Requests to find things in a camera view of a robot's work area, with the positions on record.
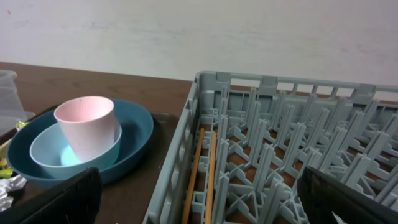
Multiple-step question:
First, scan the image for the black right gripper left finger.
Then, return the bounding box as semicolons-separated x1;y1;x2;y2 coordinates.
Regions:
1;167;102;223

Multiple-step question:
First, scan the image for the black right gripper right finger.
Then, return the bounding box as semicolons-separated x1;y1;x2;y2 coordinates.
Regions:
297;167;397;224

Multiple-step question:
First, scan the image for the white tissue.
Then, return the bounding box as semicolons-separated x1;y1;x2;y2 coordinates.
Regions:
0;175;27;212

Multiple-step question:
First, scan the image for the yellow green snack wrapper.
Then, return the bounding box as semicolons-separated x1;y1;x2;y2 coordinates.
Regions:
1;121;29;179

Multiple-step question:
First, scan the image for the grey plastic dishwasher rack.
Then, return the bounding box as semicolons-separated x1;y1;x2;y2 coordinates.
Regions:
144;72;397;223

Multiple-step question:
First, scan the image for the light blue bowl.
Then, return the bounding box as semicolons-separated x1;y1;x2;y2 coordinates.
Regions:
29;123;122;179

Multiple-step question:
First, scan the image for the pink cup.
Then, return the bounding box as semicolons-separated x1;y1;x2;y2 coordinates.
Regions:
53;96;116;162

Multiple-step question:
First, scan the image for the dark blue plate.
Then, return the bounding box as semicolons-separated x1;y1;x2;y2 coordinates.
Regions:
6;98;154;189

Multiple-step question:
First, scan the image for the wooden chopstick left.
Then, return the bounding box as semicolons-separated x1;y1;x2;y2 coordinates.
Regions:
181;128;205;224

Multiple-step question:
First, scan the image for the wooden chopstick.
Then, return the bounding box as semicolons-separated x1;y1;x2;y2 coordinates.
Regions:
205;131;217;224
181;128;205;224

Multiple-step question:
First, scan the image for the clear plastic bin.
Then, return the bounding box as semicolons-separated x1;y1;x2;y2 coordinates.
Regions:
0;70;35;135

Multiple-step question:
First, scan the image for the wooden chopstick right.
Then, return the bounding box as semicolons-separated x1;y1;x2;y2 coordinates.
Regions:
205;131;217;224

